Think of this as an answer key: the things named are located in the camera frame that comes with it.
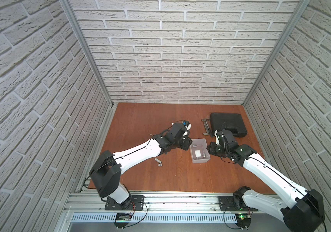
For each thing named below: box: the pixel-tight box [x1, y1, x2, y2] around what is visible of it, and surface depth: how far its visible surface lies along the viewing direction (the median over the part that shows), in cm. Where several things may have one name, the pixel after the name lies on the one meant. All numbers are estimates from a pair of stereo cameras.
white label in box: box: [194, 149, 202, 158], surface depth 94 cm
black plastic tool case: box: [210, 112, 248, 138], surface depth 103 cm
